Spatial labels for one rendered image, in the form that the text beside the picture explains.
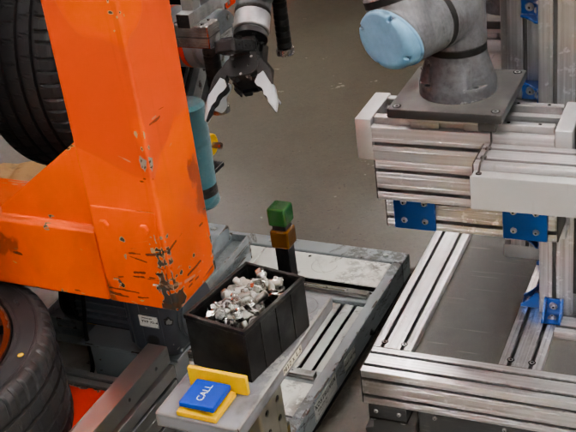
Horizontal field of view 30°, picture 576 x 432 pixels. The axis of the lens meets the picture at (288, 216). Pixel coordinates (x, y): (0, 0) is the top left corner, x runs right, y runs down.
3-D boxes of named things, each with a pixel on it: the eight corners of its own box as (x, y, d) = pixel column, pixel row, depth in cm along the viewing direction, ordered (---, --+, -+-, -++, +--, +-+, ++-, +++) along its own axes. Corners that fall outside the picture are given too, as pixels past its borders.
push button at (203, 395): (198, 387, 196) (196, 377, 195) (232, 393, 193) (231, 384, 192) (179, 411, 190) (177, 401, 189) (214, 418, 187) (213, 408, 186)
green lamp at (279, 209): (276, 216, 214) (273, 199, 213) (294, 219, 213) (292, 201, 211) (267, 226, 211) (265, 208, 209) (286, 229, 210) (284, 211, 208)
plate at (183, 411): (198, 387, 197) (197, 383, 196) (237, 395, 193) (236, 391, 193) (177, 415, 190) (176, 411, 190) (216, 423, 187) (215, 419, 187)
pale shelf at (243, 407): (260, 297, 227) (257, 284, 225) (333, 308, 220) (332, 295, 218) (156, 425, 193) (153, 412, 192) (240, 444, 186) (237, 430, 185)
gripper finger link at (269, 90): (297, 113, 211) (273, 84, 216) (285, 99, 206) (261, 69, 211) (284, 123, 211) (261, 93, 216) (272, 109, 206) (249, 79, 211)
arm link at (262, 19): (261, 3, 216) (225, 9, 219) (260, 22, 214) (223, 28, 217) (276, 22, 222) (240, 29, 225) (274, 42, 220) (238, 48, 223)
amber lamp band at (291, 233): (279, 237, 217) (277, 220, 215) (297, 240, 215) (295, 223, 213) (271, 248, 214) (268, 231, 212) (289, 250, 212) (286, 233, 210)
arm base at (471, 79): (505, 75, 213) (504, 27, 208) (487, 106, 201) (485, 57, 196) (431, 72, 219) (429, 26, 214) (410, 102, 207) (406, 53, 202)
